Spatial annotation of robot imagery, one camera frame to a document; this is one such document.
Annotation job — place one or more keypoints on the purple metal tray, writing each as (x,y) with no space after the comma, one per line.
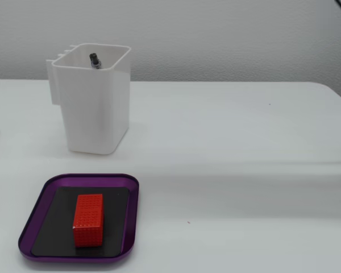
(130,216)

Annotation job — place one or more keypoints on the black clear retractable pen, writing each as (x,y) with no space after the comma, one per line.
(94,61)

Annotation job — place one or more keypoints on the black mat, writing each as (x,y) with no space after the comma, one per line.
(59,221)

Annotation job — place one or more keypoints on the red studded block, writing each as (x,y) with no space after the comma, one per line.
(88,221)

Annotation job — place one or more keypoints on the white plastic pen holder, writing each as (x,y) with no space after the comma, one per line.
(93,113)

